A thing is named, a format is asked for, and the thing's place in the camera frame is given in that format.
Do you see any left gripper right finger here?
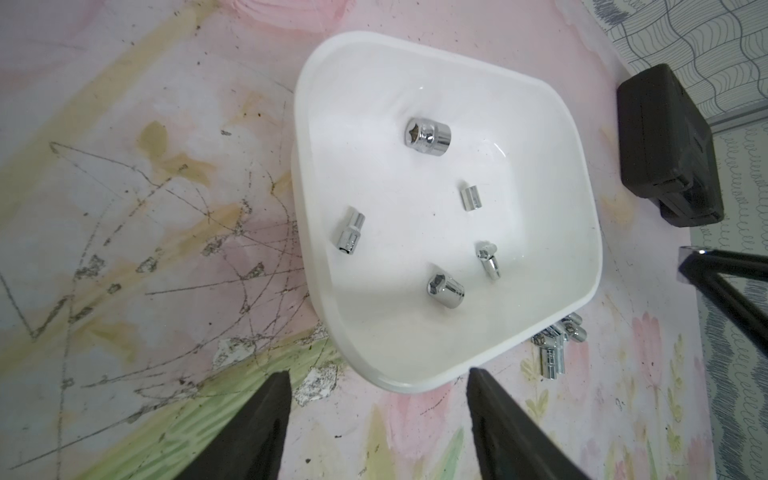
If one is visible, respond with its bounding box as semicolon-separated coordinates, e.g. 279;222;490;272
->
467;368;586;480

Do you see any small chrome socket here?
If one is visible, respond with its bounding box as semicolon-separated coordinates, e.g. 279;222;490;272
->
476;241;501;280

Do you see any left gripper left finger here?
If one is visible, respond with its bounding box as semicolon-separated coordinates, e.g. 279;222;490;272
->
177;371;292;479

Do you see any chrome socket pile front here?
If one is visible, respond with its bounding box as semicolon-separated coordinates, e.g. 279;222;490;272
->
531;328;565;380

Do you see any long chrome socket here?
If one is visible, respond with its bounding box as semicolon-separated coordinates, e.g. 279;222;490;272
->
336;208;366;255

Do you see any black plastic tool case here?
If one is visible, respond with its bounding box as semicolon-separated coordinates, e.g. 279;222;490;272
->
617;64;725;228

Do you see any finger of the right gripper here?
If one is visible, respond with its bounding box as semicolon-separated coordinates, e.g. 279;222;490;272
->
677;246;767;339

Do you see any short chrome socket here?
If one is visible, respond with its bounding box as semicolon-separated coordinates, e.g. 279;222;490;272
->
460;185;482;212

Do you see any medium chrome socket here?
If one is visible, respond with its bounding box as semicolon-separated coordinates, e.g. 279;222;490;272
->
427;272;465;309

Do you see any chrome socket large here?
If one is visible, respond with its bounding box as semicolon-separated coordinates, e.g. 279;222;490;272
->
404;117;452;156

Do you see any chrome socket in pile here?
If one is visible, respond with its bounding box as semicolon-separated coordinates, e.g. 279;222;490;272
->
554;312;588;343

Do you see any white plastic storage box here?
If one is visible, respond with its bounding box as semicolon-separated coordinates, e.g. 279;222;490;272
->
291;32;603;393

